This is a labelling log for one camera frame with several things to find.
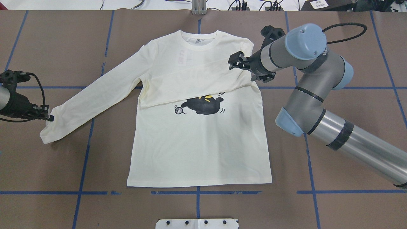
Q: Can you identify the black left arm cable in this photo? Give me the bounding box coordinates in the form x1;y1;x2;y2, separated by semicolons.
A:
0;72;46;123

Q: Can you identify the aluminium frame post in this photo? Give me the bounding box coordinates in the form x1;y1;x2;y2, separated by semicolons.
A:
191;0;207;15

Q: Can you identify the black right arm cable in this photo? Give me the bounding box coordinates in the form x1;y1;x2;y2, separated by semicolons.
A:
322;22;367;45

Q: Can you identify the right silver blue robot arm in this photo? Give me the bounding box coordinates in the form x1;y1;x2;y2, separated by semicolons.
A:
228;23;407;190

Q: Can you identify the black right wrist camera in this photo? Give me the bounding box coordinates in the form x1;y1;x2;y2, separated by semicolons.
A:
260;25;286;44

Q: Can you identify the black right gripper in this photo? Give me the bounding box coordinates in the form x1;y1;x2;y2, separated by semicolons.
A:
228;51;276;83

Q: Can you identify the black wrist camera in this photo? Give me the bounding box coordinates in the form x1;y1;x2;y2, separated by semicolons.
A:
260;25;286;44
0;70;31;85

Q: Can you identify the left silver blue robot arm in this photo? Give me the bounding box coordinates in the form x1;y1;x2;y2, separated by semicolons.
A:
0;86;54;123

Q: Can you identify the cream long-sleeve cat shirt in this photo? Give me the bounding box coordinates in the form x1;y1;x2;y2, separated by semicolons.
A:
40;30;272;188

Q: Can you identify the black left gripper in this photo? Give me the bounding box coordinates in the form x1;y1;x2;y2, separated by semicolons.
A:
6;94;55;122

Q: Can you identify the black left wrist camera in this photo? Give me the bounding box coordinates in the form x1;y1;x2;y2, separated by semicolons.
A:
0;70;31;85

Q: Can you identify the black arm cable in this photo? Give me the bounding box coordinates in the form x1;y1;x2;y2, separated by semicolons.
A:
0;72;46;123
322;22;367;45

